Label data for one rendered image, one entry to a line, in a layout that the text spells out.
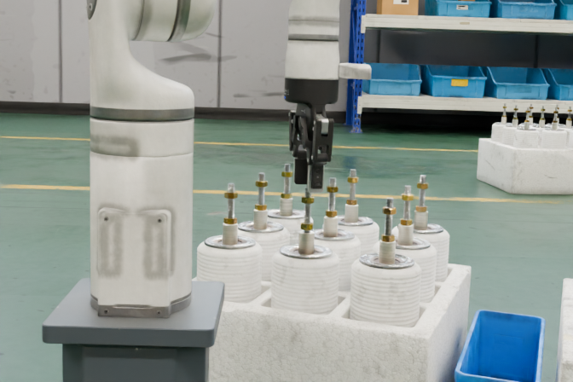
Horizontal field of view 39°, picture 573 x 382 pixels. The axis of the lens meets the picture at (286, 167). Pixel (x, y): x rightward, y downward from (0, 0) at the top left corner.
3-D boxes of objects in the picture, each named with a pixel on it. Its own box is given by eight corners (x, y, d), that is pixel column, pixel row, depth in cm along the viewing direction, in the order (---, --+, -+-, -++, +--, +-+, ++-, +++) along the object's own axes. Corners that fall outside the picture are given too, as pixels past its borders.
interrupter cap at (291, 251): (314, 245, 121) (314, 241, 121) (343, 257, 115) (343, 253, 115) (269, 251, 117) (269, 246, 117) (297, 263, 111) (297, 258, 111)
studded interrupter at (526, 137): (541, 175, 328) (546, 107, 324) (523, 176, 323) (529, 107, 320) (523, 171, 336) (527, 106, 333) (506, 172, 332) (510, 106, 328)
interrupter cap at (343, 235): (315, 230, 132) (315, 226, 132) (360, 235, 129) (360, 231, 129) (298, 240, 125) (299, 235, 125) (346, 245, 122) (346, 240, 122)
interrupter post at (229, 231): (238, 243, 122) (238, 222, 121) (238, 247, 119) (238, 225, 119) (222, 243, 121) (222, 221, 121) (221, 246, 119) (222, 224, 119)
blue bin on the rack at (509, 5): (483, 20, 592) (484, -9, 589) (535, 22, 591) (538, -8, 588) (500, 18, 542) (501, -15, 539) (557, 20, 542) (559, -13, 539)
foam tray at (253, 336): (421, 470, 106) (429, 337, 103) (156, 415, 119) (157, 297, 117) (465, 366, 142) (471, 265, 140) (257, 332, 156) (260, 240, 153)
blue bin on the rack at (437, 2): (421, 19, 594) (423, -10, 591) (473, 20, 595) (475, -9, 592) (436, 16, 544) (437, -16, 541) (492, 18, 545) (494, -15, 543)
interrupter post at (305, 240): (308, 251, 118) (309, 229, 117) (317, 256, 116) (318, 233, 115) (294, 253, 117) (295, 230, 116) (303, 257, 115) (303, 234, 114)
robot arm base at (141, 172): (185, 318, 71) (188, 124, 69) (79, 315, 71) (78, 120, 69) (196, 288, 80) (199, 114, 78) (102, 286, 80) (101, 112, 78)
